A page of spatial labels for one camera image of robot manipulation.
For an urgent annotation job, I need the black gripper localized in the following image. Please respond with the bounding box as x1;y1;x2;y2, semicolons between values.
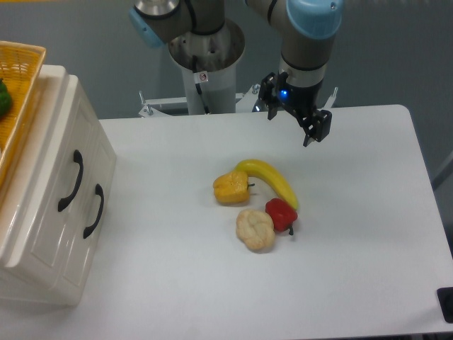
258;72;332;147

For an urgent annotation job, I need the black top drawer handle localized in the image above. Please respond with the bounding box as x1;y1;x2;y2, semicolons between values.
57;149;84;213

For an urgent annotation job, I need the black drawer handle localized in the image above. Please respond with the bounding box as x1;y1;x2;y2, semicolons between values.
57;149;84;213
83;183;105;239

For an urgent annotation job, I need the white drawer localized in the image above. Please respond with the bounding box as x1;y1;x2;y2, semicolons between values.
18;75;98;289
59;138;116;305

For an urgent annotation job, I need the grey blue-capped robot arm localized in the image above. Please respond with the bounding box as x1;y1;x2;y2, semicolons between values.
129;1;343;145

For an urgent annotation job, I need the white drawer cabinet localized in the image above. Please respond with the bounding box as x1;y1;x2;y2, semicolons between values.
1;65;116;305

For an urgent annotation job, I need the yellow toy banana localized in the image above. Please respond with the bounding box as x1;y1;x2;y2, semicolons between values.
234;159;299;210

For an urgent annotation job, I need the yellow toy bell pepper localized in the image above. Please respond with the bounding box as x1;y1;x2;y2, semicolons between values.
212;170;253;204

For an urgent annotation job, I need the red toy bell pepper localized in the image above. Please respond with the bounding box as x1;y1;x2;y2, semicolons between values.
265;198;298;236

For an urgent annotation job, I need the beige toy bread roll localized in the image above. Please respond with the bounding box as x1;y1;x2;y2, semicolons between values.
236;209;275;251

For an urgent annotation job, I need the black object at table edge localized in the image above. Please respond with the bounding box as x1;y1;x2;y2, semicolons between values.
437;287;453;324

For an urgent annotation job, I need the yellow wicker basket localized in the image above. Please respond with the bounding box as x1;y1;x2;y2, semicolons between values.
1;40;47;188

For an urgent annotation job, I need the green toy pepper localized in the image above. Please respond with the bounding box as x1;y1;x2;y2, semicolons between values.
0;79;13;117

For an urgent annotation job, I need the white metal base frame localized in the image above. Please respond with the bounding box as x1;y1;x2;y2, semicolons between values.
137;84;339;118

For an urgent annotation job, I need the black cable on pedestal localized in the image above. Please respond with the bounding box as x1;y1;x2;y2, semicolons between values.
192;55;212;115

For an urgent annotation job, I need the black bottom drawer handle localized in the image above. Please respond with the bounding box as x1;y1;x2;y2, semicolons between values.
83;183;105;239

